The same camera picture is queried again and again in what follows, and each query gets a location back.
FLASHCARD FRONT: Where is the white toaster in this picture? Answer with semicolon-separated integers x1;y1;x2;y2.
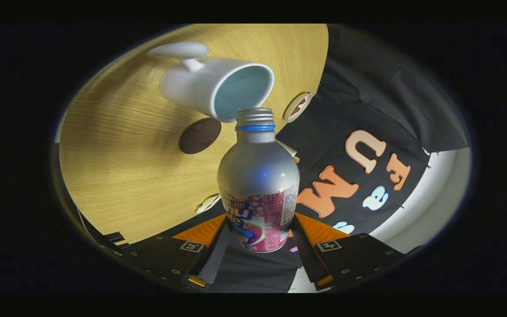
276;139;301;164

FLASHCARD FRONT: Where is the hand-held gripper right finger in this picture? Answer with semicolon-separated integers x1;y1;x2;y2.
289;213;408;291

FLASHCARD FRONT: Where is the dark round coaster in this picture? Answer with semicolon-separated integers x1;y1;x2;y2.
179;117;222;155

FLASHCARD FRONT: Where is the black backdrop cloth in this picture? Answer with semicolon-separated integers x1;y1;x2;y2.
165;24;470;293

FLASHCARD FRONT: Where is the white cup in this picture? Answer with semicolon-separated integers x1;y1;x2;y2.
147;42;275;123

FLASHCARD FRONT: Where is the small round plate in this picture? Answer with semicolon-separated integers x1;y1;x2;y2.
283;92;312;123

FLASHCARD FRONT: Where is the wooden table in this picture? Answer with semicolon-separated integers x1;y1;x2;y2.
59;24;329;245

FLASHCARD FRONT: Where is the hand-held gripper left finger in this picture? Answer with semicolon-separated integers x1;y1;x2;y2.
121;214;233;291

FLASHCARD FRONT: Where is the white divided dish with beans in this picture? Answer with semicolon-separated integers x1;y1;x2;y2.
195;194;222;215

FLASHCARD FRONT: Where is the silver bottle with pink label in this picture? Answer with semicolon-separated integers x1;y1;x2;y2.
217;107;300;253

